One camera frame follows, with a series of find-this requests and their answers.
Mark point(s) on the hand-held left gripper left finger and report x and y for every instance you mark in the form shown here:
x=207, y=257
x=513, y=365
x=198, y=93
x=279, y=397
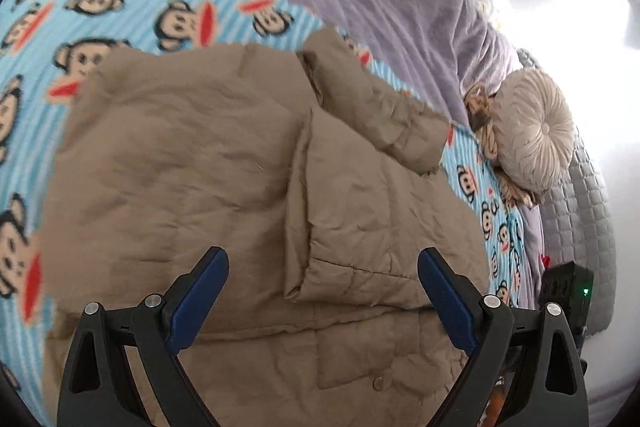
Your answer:
x=192, y=307

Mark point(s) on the grey quilted bedspread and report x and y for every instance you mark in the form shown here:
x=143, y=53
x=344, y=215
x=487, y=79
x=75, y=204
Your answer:
x=580, y=217

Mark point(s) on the small red item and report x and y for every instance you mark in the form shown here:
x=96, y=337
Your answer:
x=546, y=260

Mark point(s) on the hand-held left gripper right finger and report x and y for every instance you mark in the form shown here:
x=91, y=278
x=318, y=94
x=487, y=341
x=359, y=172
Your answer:
x=450, y=307

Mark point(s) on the round beige pleated pillow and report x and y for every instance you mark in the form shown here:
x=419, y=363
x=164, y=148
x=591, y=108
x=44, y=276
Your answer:
x=540, y=127

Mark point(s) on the beige puffer jacket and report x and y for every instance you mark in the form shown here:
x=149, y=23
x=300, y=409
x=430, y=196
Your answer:
x=200, y=157

